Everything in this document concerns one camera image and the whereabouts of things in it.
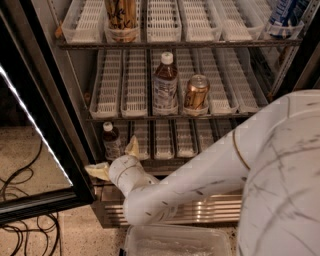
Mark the wire shelf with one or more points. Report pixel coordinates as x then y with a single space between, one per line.
182 44
170 117

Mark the tall brown tea bottle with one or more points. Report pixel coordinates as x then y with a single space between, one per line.
165 83

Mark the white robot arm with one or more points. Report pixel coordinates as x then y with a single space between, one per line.
273 158

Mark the middle wire shelf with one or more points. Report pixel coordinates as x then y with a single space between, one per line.
170 117

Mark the small brown tea bottle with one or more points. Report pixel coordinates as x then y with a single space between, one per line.
111 141

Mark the steel fridge base grille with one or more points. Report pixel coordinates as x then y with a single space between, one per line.
216 210

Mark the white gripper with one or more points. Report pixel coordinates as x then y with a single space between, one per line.
117 169

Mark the right fridge door frame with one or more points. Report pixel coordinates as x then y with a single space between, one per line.
304 72

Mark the clear plastic bin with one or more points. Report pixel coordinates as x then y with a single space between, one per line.
176 240

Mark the top wire shelf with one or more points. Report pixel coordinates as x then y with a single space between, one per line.
182 44

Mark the gold drink can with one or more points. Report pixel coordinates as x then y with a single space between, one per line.
197 90

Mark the glass fridge door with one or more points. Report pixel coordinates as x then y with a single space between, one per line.
41 168

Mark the blue white drink carton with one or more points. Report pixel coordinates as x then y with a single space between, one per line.
288 12

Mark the gold can top shelf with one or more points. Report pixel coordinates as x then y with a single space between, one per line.
121 20

